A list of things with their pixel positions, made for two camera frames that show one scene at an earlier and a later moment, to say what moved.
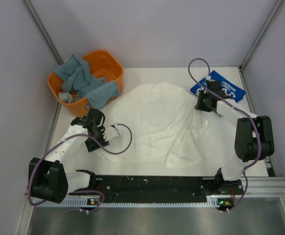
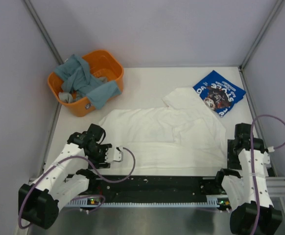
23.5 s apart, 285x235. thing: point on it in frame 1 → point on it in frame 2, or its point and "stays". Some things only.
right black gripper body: (202, 102) → (233, 159)
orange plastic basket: (102, 64) stays
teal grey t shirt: (74, 74) stays
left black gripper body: (99, 136) → (98, 156)
